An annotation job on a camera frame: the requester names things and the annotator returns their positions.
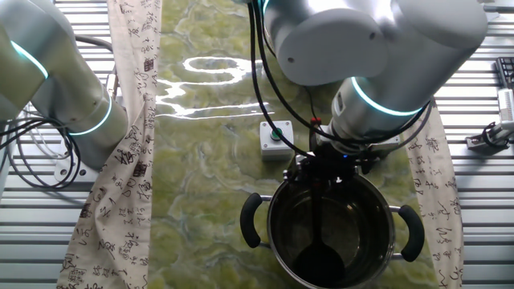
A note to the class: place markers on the black ladle with red tip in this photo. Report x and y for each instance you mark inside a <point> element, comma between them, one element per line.
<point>319,265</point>

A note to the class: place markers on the green push button box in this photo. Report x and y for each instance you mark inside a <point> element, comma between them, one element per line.
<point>269,150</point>

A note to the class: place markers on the beige calligraphy cloth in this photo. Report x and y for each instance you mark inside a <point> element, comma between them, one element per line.
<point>437,225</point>
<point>120,200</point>

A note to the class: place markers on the aluminium frame beam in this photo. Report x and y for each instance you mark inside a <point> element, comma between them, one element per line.
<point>507,106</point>

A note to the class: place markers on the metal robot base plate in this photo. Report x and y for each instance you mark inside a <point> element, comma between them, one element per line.
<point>72,174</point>

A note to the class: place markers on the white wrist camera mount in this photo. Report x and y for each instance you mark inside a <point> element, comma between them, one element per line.
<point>306,159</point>

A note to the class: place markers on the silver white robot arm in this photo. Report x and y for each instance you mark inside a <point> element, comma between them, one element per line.
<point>361,40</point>

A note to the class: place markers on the green marble pattern mat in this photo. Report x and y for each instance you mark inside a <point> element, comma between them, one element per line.
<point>209,180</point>

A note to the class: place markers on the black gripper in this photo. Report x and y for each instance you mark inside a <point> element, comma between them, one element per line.
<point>337,162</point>

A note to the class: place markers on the black keyboard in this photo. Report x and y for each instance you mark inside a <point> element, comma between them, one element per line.
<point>507,72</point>

